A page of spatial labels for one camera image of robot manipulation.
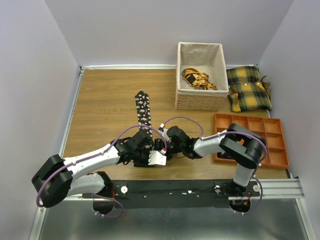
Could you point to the orange compartment tray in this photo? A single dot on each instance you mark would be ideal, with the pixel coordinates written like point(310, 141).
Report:
point(268, 128)

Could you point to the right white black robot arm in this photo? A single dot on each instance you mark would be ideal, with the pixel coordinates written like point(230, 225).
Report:
point(236, 142)

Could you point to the wicker basket with liner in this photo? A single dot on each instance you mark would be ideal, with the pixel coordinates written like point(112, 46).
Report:
point(208, 58)

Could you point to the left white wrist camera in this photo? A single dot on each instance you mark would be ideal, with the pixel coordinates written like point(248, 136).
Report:
point(156, 158)

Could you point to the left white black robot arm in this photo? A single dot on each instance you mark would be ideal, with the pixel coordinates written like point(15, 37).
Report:
point(55, 178)

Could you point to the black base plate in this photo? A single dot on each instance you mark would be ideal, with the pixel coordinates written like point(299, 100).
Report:
point(217, 193)

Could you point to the black floral tie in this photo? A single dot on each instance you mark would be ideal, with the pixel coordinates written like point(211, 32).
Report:
point(142, 103)

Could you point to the yellow plaid shirt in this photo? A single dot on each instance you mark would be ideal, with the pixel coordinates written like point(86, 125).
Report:
point(247, 89)

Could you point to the aluminium frame rail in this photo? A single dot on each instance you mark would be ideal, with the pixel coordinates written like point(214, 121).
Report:
point(289, 188)

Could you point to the orange patterned tie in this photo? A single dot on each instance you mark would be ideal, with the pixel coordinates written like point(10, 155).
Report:
point(197, 79)

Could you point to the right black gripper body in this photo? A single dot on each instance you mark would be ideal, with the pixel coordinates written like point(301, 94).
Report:
point(172, 148)

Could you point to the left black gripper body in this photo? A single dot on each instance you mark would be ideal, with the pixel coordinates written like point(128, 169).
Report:
point(141, 158)

